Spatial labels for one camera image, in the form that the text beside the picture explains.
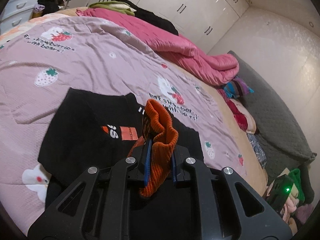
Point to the striped multicolour cloth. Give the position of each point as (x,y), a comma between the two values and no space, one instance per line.
(237,88)

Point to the black sweatshirt with orange cuffs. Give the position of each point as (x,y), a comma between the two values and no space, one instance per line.
(91,129)

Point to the white chest of drawers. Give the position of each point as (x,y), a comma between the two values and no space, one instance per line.
(15,13)

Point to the grey quilted floor mat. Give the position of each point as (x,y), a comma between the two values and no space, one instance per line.
(279,133)

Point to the green cloth on floor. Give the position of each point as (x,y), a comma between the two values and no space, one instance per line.
(297,191)

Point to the black garment on bed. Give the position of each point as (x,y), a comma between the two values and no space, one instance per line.
(151,18)

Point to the lilac strawberry print bedspread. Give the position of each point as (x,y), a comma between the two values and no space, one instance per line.
(39,66)

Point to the red patterned cloth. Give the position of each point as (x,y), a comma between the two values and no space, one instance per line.
(239,117)

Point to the green garment on bed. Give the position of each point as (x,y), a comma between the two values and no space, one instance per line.
(120,7)

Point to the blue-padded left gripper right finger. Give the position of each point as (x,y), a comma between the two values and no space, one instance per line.
(225,206)

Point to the white built-in wardrobe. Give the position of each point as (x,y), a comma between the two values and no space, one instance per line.
(204,22)

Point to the pink quilted blanket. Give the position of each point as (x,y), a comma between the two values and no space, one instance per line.
(212,70)

